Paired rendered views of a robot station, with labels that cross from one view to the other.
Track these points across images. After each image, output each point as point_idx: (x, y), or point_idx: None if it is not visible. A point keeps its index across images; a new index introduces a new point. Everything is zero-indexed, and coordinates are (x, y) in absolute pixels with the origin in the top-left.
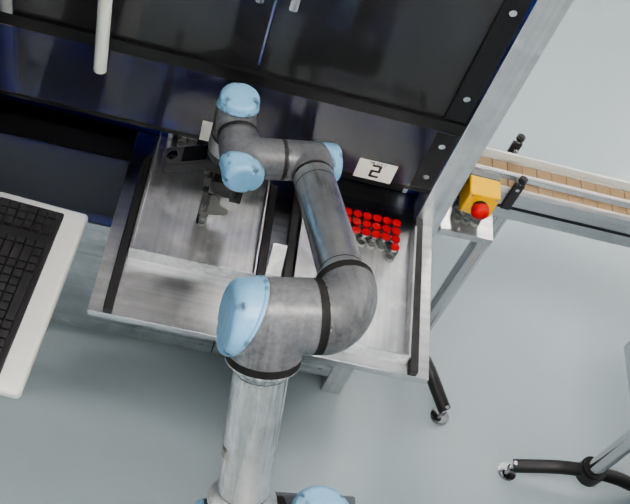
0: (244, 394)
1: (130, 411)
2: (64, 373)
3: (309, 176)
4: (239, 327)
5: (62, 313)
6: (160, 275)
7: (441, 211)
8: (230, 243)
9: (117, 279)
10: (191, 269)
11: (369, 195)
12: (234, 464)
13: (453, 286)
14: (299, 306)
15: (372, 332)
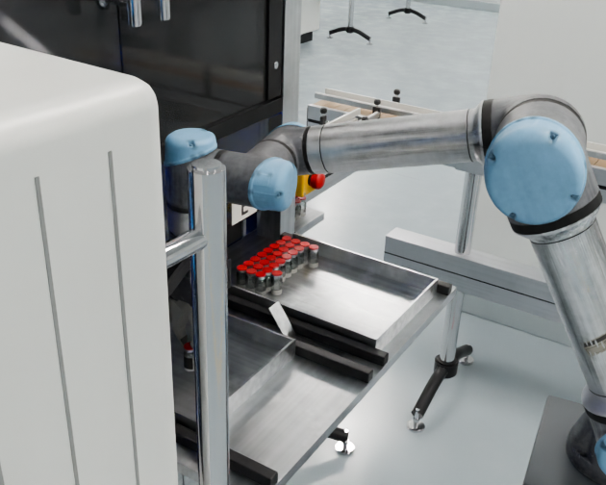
0: (592, 244)
1: None
2: None
3: (328, 132)
4: (575, 150)
5: None
6: (243, 421)
7: (291, 211)
8: (233, 355)
9: (235, 453)
10: (251, 393)
11: (232, 254)
12: None
13: None
14: (559, 112)
15: (392, 299)
